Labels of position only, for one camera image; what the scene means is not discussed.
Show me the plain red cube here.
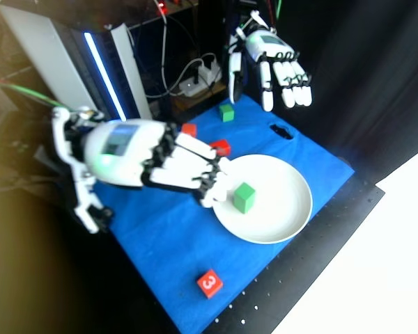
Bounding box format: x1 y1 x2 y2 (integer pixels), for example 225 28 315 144
180 123 199 138

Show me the white power strip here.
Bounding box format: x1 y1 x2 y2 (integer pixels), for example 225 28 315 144
197 56 223 84

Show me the blue cloth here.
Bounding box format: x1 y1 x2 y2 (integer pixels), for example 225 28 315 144
92 94 355 334

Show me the white power adapter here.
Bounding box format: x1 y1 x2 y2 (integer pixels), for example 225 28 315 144
178 78 206 97

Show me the green cube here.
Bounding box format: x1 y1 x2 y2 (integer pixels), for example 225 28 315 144
219 103 235 123
233 182 256 214

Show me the red cube with white three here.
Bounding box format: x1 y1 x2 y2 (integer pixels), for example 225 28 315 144
196 269 224 299

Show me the white tower with blue light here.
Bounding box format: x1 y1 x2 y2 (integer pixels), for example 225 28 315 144
0 3 153 122

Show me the white round plate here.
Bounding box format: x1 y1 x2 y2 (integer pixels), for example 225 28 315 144
211 154 314 246

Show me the green cable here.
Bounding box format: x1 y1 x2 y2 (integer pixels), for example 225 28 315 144
0 81 63 108

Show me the white cable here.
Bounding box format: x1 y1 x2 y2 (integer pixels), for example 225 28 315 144
152 0 171 92

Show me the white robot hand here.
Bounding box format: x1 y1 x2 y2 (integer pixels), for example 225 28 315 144
82 119 233 209
227 29 314 113

